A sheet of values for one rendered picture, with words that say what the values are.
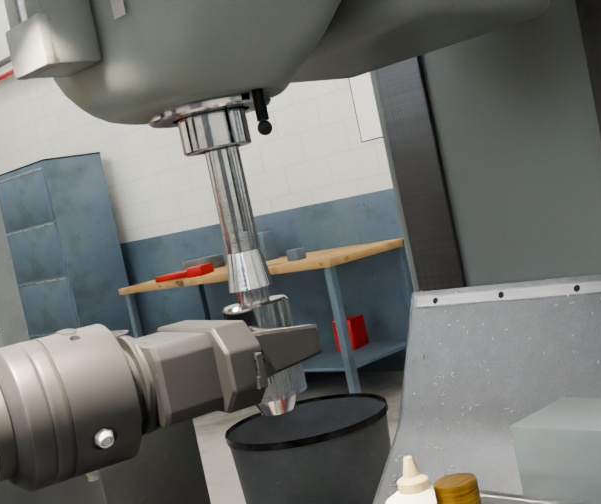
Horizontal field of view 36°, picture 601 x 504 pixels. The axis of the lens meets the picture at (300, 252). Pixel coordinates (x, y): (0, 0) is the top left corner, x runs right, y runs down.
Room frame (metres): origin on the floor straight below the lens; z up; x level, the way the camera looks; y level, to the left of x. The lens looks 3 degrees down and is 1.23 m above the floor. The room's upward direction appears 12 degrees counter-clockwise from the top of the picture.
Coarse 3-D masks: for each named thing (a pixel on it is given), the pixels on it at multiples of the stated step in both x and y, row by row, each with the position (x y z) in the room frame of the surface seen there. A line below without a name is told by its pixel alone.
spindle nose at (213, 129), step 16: (208, 112) 0.62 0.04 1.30; (224, 112) 0.62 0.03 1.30; (240, 112) 0.63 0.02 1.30; (192, 128) 0.62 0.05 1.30; (208, 128) 0.62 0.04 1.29; (224, 128) 0.62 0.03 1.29; (240, 128) 0.63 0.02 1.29; (192, 144) 0.63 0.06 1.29; (208, 144) 0.62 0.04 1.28; (224, 144) 0.62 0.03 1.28; (240, 144) 0.64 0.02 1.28
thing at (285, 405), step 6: (294, 396) 0.64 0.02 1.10; (270, 402) 0.63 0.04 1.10; (276, 402) 0.63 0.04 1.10; (282, 402) 0.63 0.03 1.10; (288, 402) 0.63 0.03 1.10; (294, 402) 0.64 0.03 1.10; (258, 408) 0.64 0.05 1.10; (264, 408) 0.63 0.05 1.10; (270, 408) 0.63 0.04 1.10; (276, 408) 0.63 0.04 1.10; (282, 408) 0.63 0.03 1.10; (288, 408) 0.64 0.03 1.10; (264, 414) 0.64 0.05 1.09; (270, 414) 0.63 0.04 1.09; (276, 414) 0.63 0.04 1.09
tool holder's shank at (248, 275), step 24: (216, 168) 0.64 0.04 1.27; (240, 168) 0.64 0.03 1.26; (216, 192) 0.64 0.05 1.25; (240, 192) 0.64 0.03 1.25; (240, 216) 0.64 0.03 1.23; (240, 240) 0.63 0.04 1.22; (240, 264) 0.63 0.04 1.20; (264, 264) 0.64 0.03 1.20; (240, 288) 0.63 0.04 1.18; (264, 288) 0.64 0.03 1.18
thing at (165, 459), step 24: (168, 432) 0.81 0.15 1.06; (192, 432) 0.84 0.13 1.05; (144, 456) 0.79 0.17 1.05; (168, 456) 0.81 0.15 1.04; (192, 456) 0.83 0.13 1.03; (72, 480) 0.76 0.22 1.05; (96, 480) 0.75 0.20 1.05; (120, 480) 0.76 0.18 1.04; (144, 480) 0.78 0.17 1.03; (168, 480) 0.80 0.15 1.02; (192, 480) 0.83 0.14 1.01
